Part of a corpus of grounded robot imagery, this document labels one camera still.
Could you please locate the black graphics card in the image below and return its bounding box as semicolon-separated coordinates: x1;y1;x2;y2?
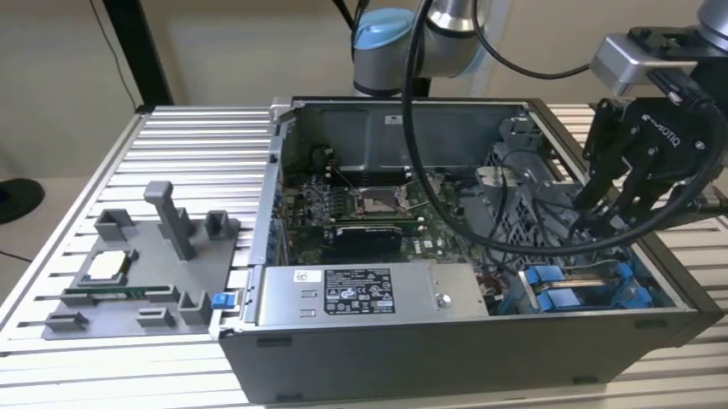
323;225;408;263

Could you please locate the green motherboard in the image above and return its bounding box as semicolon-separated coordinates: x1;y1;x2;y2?
280;170;495;268

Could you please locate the grey parts rack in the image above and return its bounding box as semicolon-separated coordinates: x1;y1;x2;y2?
42;181;242;342

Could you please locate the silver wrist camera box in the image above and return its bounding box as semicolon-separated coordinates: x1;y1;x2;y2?
588;33;698;97

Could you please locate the thin black camera cable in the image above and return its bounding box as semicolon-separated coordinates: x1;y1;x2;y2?
471;0;592;79

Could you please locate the green RAM stick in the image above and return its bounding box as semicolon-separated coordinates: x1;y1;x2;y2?
61;285;174;297

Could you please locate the grey disk bay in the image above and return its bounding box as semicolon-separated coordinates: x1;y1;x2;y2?
519;259;655;314

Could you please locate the black disk wire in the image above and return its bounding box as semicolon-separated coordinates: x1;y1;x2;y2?
482;164;512;268

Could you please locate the black round stand base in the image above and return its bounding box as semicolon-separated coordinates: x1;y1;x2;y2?
0;178;45;225

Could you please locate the locking lever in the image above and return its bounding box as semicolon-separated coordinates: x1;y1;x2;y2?
332;167;357;191

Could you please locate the dark grey PC case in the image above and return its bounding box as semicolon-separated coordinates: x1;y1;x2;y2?
206;95;726;406

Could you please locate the silver CPU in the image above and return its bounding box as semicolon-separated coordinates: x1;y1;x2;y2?
85;250;132;281

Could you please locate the CPU socket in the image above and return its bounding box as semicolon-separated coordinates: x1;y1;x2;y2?
351;187;409;216

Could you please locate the black frame post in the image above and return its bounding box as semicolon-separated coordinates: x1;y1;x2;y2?
101;0;174;107

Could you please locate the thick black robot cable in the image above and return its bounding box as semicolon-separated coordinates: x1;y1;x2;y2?
399;0;718;256

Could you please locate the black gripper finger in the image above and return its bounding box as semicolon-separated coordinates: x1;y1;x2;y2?
570;99;627;212
608;160;663;228

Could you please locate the silver power supply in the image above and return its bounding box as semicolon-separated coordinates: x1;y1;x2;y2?
252;262;490;327

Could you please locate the grey perforated drive cage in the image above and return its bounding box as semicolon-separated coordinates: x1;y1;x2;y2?
459;142;580;265

